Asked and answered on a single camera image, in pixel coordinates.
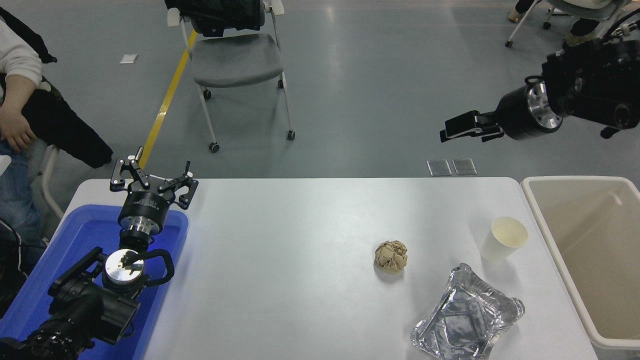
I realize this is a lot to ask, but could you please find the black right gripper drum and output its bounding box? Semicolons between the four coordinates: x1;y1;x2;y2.
495;85;540;141

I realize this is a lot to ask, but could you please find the white chair frame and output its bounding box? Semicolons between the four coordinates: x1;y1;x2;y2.
40;145;66;221

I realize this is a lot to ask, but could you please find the blue plastic tray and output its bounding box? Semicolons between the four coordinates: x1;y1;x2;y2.
0;204;189;360

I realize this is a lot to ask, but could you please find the black shoulder strap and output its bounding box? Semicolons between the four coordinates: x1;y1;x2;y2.
0;7;58;64

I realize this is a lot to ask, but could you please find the silver foil tray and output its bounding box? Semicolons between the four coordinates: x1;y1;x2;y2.
410;263;525;360

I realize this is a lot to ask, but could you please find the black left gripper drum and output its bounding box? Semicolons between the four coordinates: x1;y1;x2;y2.
118;189;175;227

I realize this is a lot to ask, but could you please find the person in dark trousers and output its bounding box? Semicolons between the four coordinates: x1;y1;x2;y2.
507;0;603;47

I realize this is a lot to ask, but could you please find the large pale plastic bin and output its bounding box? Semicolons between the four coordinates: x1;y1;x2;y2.
521;175;640;360

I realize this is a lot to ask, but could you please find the seated person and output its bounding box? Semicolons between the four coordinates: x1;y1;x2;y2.
0;17;48;261

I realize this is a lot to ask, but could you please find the grey floor plate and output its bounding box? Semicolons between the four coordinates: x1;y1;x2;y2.
426;159;452;177
452;158;478;176

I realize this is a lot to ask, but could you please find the white-frame wheeled chair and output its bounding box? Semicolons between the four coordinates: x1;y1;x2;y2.
504;0;640;49

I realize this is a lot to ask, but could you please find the black jacket on chair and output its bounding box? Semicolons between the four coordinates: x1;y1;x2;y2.
164;0;266;38

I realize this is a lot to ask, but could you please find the crumpled tan paper ball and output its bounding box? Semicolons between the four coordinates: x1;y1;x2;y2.
374;240;408;274

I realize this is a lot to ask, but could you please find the black garment on lap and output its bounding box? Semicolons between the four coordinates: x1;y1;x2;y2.
22;82;114;169

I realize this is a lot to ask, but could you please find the white paper cup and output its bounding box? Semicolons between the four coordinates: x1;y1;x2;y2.
480;216;529;265

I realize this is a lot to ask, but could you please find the black bag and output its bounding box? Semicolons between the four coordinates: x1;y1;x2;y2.
0;219;32;318

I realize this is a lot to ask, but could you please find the grey seat white-frame chair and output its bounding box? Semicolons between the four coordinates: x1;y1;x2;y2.
166;0;296;154

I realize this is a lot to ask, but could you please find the person's hand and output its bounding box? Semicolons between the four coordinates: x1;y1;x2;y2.
0;107;37;154

